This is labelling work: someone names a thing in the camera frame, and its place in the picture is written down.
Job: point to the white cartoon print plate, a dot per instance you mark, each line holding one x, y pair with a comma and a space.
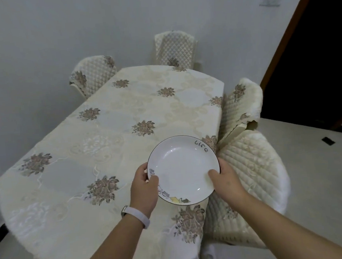
183, 168

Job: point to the dark doorway wooden frame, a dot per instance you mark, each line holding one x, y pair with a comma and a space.
291, 27

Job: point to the white wall switch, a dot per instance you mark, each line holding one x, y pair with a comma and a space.
270, 0

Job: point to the chair with quilted cream cover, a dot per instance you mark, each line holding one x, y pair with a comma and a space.
176, 49
240, 107
251, 171
94, 72

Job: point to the person's left hand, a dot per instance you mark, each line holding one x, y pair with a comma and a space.
143, 195

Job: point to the cream floral tablecloth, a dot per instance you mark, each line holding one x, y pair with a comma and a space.
73, 159

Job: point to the person's right forearm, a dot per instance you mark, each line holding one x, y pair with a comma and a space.
279, 231

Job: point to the person's left forearm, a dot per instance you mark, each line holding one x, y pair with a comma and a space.
109, 250

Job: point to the smartwatch with white band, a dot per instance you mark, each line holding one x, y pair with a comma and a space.
136, 216

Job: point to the person's right hand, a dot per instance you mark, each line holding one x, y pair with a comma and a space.
228, 188

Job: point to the cloth-covered dining table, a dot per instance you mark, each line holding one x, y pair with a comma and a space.
144, 85

